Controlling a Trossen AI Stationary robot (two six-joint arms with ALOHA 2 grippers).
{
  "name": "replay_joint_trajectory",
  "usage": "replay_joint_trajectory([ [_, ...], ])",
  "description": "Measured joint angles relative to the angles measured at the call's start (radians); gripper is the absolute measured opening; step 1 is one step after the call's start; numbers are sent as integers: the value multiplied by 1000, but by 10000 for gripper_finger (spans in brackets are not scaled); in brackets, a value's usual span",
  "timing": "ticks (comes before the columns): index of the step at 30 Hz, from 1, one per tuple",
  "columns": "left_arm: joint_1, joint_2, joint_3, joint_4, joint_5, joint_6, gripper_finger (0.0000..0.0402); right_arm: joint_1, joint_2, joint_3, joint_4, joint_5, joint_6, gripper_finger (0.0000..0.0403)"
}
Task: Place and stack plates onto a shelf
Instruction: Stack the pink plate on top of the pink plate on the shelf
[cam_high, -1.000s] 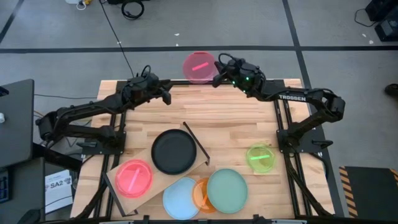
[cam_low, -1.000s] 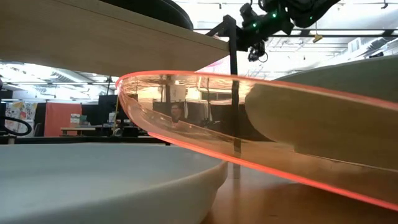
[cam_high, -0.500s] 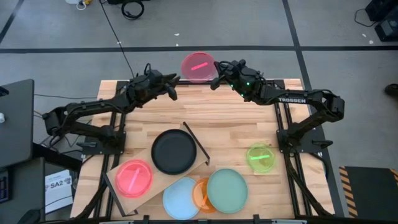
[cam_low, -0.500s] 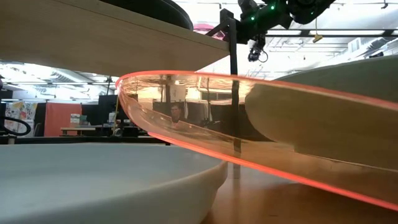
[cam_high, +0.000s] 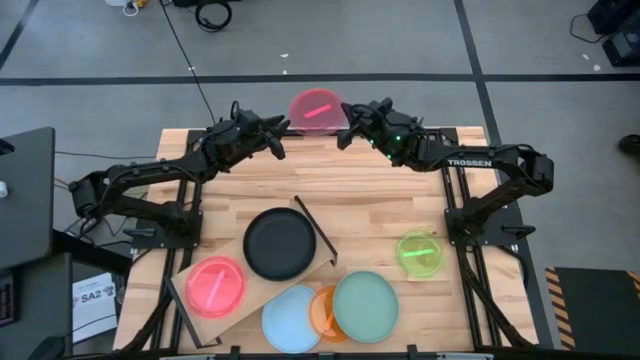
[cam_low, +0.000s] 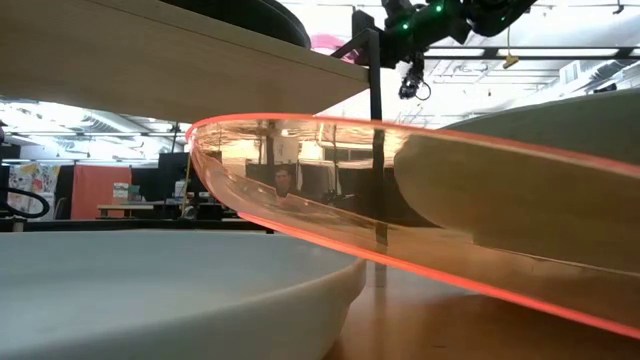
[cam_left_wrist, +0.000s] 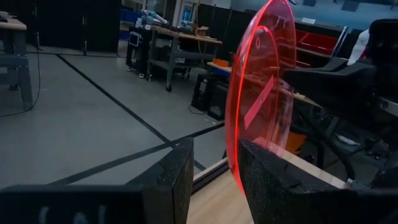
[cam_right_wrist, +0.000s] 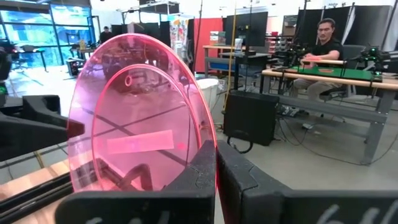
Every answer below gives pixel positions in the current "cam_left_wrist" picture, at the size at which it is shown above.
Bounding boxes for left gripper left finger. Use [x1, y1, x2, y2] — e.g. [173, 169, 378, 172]
[0, 138, 195, 224]

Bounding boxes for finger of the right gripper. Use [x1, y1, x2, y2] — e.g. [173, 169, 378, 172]
[284, 62, 379, 108]
[322, 57, 349, 71]

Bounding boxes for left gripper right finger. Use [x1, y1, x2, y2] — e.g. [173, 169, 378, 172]
[238, 139, 398, 224]

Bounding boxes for red translucent plate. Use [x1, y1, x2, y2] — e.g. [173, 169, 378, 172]
[224, 0, 297, 195]

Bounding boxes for red storage bins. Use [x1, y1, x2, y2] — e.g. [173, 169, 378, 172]
[294, 29, 340, 68]

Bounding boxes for white cloth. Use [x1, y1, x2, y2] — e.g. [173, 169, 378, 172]
[346, 28, 371, 66]

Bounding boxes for black equipment box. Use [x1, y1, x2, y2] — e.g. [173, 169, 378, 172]
[207, 81, 230, 121]

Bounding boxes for black computer tower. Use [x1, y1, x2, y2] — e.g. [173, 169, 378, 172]
[190, 73, 218, 112]

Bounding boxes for small cardboard box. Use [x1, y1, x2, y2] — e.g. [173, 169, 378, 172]
[195, 25, 210, 37]

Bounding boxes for wooden top workbench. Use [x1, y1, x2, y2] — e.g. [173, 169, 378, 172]
[146, 24, 223, 93]

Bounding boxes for grey metal leg table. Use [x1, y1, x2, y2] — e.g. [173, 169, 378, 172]
[0, 11, 34, 111]

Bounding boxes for black table frame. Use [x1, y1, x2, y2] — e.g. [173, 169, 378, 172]
[192, 160, 231, 194]

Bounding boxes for thin black floor cable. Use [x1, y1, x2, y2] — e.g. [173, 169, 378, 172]
[0, 46, 42, 118]

